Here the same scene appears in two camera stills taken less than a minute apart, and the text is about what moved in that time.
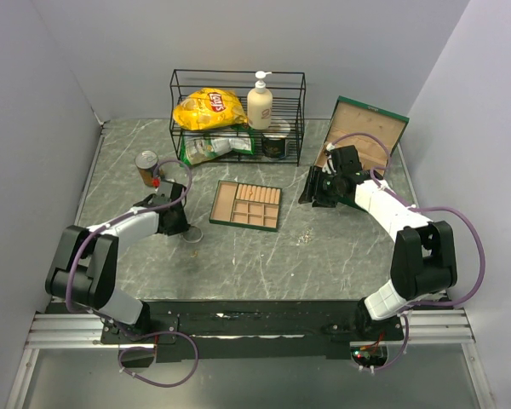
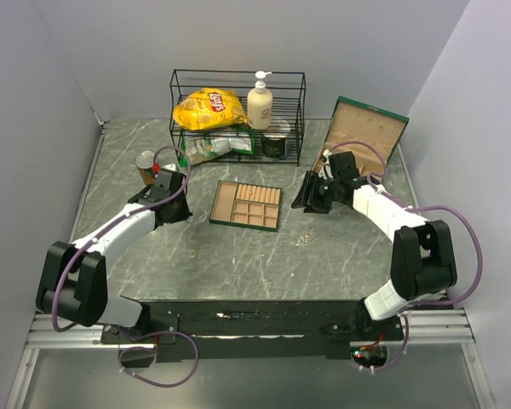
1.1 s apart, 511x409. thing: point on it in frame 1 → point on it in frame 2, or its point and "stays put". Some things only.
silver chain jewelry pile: x=306 y=237 stays put
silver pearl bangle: x=193 y=242 → x=198 y=222
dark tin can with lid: x=274 y=140 stays put
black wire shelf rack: x=238 y=116 stays put
